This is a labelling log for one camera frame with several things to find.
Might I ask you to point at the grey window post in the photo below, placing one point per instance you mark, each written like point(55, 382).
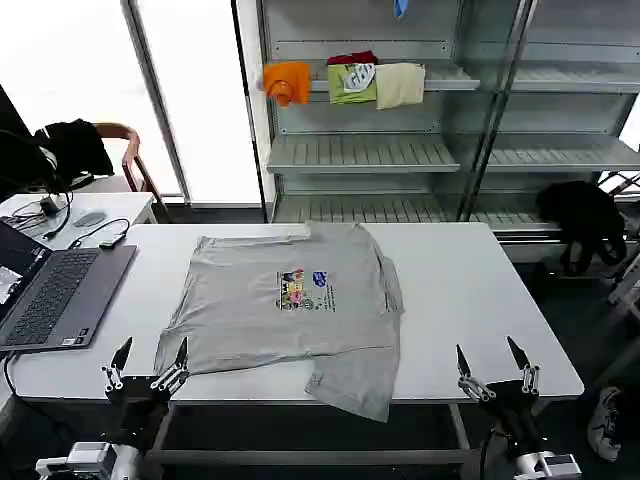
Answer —
point(160, 100)

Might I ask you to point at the dark grey laptop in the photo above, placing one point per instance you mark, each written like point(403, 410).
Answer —
point(60, 290)

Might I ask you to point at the wooden chair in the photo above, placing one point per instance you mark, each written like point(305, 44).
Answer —
point(132, 165)

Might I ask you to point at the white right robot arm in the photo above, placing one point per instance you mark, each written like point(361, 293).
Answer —
point(547, 465)

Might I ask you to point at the grey computer mouse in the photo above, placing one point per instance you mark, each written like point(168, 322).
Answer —
point(90, 219)

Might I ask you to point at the empty grey shelf rack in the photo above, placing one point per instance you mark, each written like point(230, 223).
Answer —
point(555, 145)

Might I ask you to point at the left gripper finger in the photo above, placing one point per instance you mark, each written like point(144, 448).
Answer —
point(180, 357)
point(120, 357)

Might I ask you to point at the grey printed t-shirt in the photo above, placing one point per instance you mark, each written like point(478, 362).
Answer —
point(250, 315)

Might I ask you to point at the black power adapter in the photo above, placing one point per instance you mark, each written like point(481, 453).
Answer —
point(50, 206)

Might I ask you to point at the metal table frame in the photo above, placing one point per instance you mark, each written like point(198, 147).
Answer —
point(300, 456)

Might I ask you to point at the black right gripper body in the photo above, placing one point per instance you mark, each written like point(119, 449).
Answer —
point(512, 405)

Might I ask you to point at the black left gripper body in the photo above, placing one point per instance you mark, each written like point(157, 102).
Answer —
point(135, 400)

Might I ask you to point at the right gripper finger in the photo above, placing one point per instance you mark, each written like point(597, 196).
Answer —
point(464, 362)
point(520, 352)

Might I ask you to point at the black window post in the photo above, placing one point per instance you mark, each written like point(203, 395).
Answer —
point(250, 110)

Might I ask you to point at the white chair frame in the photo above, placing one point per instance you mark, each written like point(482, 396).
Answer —
point(627, 290)

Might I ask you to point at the grey shelf rack with clothes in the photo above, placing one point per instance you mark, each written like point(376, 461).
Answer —
point(360, 150)

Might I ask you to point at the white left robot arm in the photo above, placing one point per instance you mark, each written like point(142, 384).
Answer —
point(95, 460)

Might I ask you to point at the white sneaker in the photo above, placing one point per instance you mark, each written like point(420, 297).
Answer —
point(606, 425)

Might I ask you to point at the black bag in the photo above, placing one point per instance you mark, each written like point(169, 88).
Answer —
point(580, 215)

